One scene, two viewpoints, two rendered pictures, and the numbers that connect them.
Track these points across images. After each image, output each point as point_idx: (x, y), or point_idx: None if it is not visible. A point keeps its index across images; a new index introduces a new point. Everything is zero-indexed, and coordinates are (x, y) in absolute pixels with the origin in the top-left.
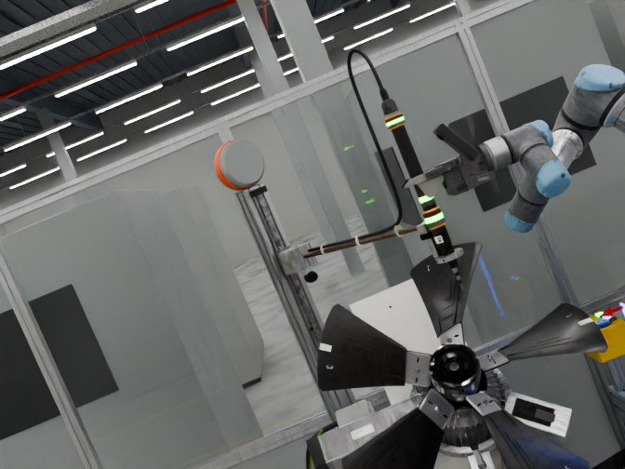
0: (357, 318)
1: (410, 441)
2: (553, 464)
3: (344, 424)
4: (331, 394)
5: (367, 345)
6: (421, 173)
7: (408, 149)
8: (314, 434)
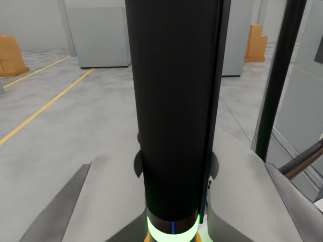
0: (209, 175)
1: (142, 241)
2: None
3: (207, 199)
4: (316, 199)
5: None
6: (145, 157)
7: (125, 0)
8: (210, 181)
